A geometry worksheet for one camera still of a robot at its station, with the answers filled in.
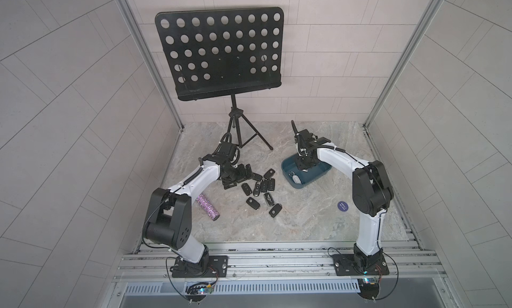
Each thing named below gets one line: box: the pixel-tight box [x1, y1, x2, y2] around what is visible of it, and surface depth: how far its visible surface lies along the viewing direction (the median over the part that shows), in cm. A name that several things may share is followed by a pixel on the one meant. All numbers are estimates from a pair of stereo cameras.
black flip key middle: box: [260, 179, 269, 192], surface depth 93 cm
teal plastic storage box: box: [281, 154, 333, 189], surface depth 95 cm
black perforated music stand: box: [155, 7, 284, 150], surface depth 63 cm
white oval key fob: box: [290, 171, 302, 185], surface depth 96 cm
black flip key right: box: [268, 178, 276, 191], surface depth 93 cm
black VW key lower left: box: [246, 196, 261, 210], surface depth 88 cm
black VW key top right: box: [263, 168, 276, 180], surface depth 98 cm
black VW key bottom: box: [268, 203, 283, 218], surface depth 86 cm
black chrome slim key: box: [253, 180, 262, 197], surface depth 91 cm
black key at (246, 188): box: [241, 182, 253, 196], surface depth 92 cm
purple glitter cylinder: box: [195, 193, 221, 222], surface depth 84 cm
